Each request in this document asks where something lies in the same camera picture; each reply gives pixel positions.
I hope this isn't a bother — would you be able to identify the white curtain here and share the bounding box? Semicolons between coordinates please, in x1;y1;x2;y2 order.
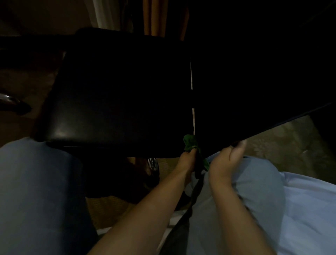
92;0;124;29

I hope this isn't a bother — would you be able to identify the white bed sheet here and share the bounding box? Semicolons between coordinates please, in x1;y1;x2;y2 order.
276;171;336;255

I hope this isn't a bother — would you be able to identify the shiny silver metal object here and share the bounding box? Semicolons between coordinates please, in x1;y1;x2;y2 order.
147;158;160;172

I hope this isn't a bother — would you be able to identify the orange curtain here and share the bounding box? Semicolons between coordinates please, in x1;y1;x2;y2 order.
143;0;190;41

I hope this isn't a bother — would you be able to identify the person's leg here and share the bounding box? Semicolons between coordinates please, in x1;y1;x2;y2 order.
184;152;286;255
0;137;99;255

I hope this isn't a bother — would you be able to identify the dark glossy furniture leg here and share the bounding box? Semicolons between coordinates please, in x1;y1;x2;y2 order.
0;92;32;116

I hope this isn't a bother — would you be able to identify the green cloth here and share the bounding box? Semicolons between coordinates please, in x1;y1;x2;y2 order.
183;135;210;172

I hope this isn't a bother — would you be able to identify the black strap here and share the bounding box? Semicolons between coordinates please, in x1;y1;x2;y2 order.
160;156;208;255

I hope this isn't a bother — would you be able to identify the person's right forearm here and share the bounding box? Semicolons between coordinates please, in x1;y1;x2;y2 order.
210;179;277;255

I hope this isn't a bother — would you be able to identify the black leather chair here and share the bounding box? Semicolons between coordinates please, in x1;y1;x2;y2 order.
39;27;196;160

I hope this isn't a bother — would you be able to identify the person's left hand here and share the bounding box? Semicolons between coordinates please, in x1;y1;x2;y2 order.
176;148;198;175

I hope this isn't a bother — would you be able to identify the person's left leg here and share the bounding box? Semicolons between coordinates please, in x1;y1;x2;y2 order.
0;137;99;255

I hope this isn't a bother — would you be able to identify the person's right hand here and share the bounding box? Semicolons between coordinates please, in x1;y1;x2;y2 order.
208;140;248;186

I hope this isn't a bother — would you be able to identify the person's right leg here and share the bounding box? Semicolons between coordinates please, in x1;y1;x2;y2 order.
184;152;286;255

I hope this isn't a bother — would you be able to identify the person's left forearm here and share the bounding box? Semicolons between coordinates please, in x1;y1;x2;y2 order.
88;166;195;255

